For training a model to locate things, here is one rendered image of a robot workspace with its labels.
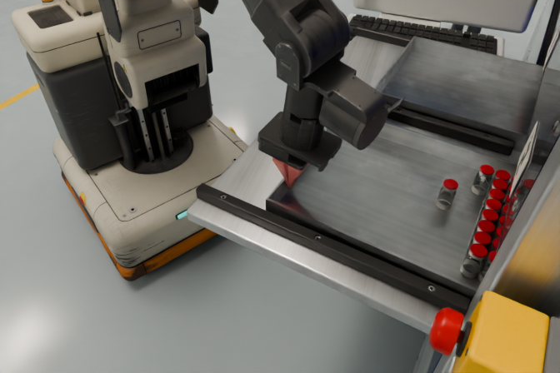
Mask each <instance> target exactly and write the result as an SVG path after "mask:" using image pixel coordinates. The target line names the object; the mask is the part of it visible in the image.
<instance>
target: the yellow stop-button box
mask: <svg viewBox="0 0 560 373"><path fill-rule="evenodd" d="M463 331H464V334H463V337H462V340H461V343H460V344H457V349H456V359H455V362H454V365H453V369H452V373H560V319H558V318H557V317H554V316H553V317H551V318H550V319H549V317H548V316H547V315H546V314H544V313H542V312H540V311H536V310H534V309H533V308H530V307H528V306H525V305H523V304H520V303H518V302H516V301H513V300H511V299H508V298H507V297H504V296H501V295H499V294H497V293H495V292H492V291H485V292H484V293H483V295H482V296H481V298H480V301H479V302H478V304H477V306H476V308H475V310H474V312H473V313H472V315H471V317H470V319H469V320H468V321H467V323H466V324H465V326H464V327H463Z"/></svg>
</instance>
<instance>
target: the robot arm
mask: <svg viewBox="0 0 560 373"><path fill-rule="evenodd" d="M242 2H243V4H244V5H245V7H246V9H247V11H248V13H249V15H250V19H251V21H252V22H253V24H254V25H255V26H256V27H257V29H258V30H259V32H260V33H261V34H262V35H263V36H264V39H263V40H262V41H263V42H264V44H265V45H266V46H267V48H268V49H269V50H270V52H271V53H272V54H273V56H274V57H275V58H276V69H277V78H279V79H280V80H282V81H284V82H285V83H286V84H287V91H286V96H285V103H284V108H283V112H279V113H278V114H277V115H276V116H275V117H274V118H273V119H272V120H271V121H270V122H269V123H268V124H267V125H266V126H265V127H264V128H263V129H262V130H261V131H260V132H259V133H258V136H257V141H258V142H259V143H258V150H259V151H261V152H264V153H266V154H268V155H269V156H271V157H272V161H273V162H274V164H275V165H276V167H277V169H278V170H279V171H280V172H281V174H282V176H283V178H284V180H285V182H286V183H287V186H288V187H290V188H292V187H293V185H294V184H295V183H296V181H297V179H298V178H299V176H300V174H301V173H302V172H303V170H304V169H305V168H306V167H307V165H308V164H311V165H314V166H315V167H318V172H322V171H323V170H324V169H325V167H326V166H327V165H328V161H329V160H330V159H331V158H333V157H334V156H335V155H336V153H337V152H338V150H339V149H340V147H341V145H342V141H343V140H345V141H346V142H348V143H349V144H351V145H352V146H354V147H356V148H357V149H358V150H363V149H365V148H366V147H368V146H369V145H370V144H371V143H372V142H373V141H374V139H375V138H376V137H377V136H378V134H379V132H380V131H381V130H382V128H383V126H384V124H385V122H386V120H387V117H388V110H387V108H385V106H386V98H385V96H384V95H383V94H382V93H380V92H379V91H378V90H376V89H375V88H373V87H371V86H370V85H368V84H367V83H365V82H364V81H363V80H362V79H360V78H359V77H357V76H356V73H357V70H355V69H353V68H352V67H349V66H348V65H347V64H345V63H343V62H341V61H340V59H341V58H342V57H343V56H344V49H345V47H346V46H347V45H348V44H349V42H350V37H351V33H350V27H349V23H348V19H347V17H346V15H345V14H344V13H343V12H342V11H341V10H339V8H338V7H337V5H336V4H335V3H334V1H333V0H242ZM324 127H326V128H327V129H328V130H330V131H331V132H333V133H335V134H336V135H338V137H337V136H335V135H333V134H332V133H329V132H326V131H324V130H323V129H324ZM340 137H341V138H340ZM342 139H343V140H342Z"/></svg>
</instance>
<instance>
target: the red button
mask: <svg viewBox="0 0 560 373"><path fill-rule="evenodd" d="M463 319H464V315H463V313H461V312H459V311H455V310H454V309H452V308H449V307H447V308H442V309H441V310H440V311H439V312H438V313H437V314H436V317H435V319H434V321H433V323H432V327H431V330H430V332H429V344H430V346H431V347H432V348H433V349H434V350H435V351H438V352H440V353H442V354H444V355H445V356H450V355H451V353H452V352H453V348H454V346H455V345H456V343H458V344H460V343H461V340H462V338H463V334H464V331H462V330H461V328H462V325H463Z"/></svg>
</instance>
